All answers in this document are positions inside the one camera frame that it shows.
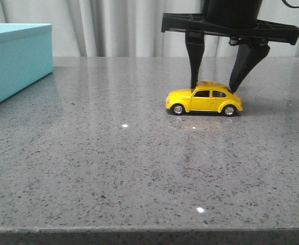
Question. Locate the light blue storage box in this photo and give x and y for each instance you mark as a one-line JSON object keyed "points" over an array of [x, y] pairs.
{"points": [[26, 55]]}

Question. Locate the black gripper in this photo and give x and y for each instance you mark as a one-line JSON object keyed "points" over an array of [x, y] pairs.
{"points": [[237, 20]]}

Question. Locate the grey pleated curtain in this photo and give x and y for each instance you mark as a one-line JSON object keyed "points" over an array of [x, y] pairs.
{"points": [[131, 28]]}

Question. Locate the yellow toy beetle car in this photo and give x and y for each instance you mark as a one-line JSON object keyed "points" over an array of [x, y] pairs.
{"points": [[206, 96]]}

